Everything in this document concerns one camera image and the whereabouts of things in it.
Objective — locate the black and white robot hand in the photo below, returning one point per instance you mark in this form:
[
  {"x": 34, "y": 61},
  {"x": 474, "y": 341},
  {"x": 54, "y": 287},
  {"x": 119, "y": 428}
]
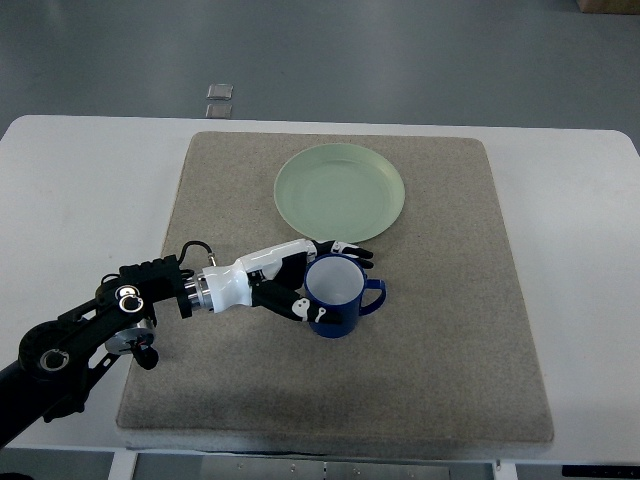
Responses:
[{"x": 271, "y": 278}]

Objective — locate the blue mug white inside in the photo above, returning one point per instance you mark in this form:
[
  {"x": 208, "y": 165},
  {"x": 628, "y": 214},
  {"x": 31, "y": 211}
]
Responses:
[{"x": 340, "y": 285}]

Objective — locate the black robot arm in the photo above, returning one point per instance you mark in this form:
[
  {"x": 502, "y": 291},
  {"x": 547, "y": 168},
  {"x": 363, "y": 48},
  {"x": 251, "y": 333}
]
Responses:
[{"x": 60, "y": 361}]

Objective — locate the light green plate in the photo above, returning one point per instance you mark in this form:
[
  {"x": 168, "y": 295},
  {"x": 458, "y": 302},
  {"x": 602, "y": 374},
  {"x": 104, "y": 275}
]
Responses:
[{"x": 339, "y": 191}]

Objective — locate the lower grey floor plate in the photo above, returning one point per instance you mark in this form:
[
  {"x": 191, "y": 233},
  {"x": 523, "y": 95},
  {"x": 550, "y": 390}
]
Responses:
[{"x": 218, "y": 111}]

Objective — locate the grey floor plate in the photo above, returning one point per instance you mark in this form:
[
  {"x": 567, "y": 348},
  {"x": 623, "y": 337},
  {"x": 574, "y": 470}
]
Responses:
[
  {"x": 218, "y": 111},
  {"x": 220, "y": 91}
]

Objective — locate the upper grey floor plate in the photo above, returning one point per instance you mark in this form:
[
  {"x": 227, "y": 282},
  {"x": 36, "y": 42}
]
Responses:
[{"x": 220, "y": 91}]

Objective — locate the beige felt mat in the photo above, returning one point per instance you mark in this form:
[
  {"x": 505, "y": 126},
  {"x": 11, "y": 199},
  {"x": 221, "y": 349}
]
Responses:
[{"x": 447, "y": 362}]

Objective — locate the cardboard box corner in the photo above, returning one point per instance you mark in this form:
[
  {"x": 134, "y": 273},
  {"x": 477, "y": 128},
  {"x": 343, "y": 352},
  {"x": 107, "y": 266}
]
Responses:
[{"x": 623, "y": 7}]

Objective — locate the white table frame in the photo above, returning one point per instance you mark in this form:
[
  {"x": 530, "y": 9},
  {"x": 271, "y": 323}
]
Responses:
[{"x": 124, "y": 464}]

